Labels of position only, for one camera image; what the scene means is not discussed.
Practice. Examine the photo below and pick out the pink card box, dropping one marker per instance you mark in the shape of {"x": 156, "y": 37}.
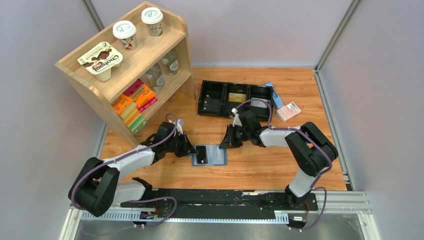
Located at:
{"x": 288, "y": 111}

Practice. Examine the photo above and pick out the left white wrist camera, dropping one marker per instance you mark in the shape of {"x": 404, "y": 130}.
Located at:
{"x": 179, "y": 126}

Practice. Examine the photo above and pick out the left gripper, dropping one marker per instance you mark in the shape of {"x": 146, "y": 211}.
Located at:
{"x": 187, "y": 148}

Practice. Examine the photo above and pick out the teal leather card holder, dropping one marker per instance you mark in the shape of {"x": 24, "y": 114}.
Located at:
{"x": 216, "y": 156}

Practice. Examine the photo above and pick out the black bin right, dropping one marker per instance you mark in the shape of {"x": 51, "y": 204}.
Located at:
{"x": 261, "y": 92}

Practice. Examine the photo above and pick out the glass bottle left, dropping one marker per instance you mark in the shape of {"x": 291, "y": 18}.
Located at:
{"x": 155, "y": 77}

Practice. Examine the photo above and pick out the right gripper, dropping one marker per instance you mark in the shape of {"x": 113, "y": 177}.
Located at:
{"x": 229, "y": 141}

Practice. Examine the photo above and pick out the Chobani yogurt pack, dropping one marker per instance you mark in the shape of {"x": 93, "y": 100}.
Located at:
{"x": 100, "y": 60}

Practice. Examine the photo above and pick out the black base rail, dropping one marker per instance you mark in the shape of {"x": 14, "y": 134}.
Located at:
{"x": 220, "y": 204}

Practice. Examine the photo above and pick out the black bin left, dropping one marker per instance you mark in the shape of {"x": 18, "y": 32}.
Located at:
{"x": 211, "y": 91}

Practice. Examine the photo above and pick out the red orange sponge pack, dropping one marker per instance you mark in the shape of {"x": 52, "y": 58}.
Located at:
{"x": 141, "y": 95}

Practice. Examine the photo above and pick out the white lidded cup left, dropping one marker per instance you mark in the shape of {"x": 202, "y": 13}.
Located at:
{"x": 125, "y": 32}

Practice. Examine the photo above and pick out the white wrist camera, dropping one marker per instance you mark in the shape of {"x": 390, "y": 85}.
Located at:
{"x": 236, "y": 119}
{"x": 179, "y": 126}

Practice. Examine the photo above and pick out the glass bottle right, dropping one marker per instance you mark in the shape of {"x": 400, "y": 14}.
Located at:
{"x": 170, "y": 62}

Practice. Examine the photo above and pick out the colourful sponge stack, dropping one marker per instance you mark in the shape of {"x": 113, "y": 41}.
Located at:
{"x": 128, "y": 113}

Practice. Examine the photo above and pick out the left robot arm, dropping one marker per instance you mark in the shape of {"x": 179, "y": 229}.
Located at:
{"x": 98, "y": 187}

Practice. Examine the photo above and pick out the light blue box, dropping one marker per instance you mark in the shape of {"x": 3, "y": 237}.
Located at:
{"x": 277, "y": 102}

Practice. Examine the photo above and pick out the white lidded cup right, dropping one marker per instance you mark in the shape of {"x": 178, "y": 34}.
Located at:
{"x": 152, "y": 17}

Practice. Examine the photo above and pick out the silver VIP card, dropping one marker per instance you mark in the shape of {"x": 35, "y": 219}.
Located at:
{"x": 259, "y": 103}

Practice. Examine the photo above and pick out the gold card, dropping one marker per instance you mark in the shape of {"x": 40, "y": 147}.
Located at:
{"x": 236, "y": 97}

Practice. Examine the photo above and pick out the wooden shelf unit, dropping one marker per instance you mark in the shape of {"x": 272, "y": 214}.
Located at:
{"x": 150, "y": 50}

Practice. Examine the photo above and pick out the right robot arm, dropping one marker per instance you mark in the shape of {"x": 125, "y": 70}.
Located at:
{"x": 312, "y": 150}

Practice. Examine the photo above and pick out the glass bottle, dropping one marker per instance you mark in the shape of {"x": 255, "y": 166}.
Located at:
{"x": 170, "y": 62}
{"x": 155, "y": 77}

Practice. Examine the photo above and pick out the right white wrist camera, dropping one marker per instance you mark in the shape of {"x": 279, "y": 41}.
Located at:
{"x": 236, "y": 119}

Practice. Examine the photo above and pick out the white lidded cup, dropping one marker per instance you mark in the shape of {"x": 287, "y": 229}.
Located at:
{"x": 152, "y": 17}
{"x": 125, "y": 32}

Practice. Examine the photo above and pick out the dark credit card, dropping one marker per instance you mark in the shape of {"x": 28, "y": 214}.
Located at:
{"x": 201, "y": 157}
{"x": 211, "y": 106}

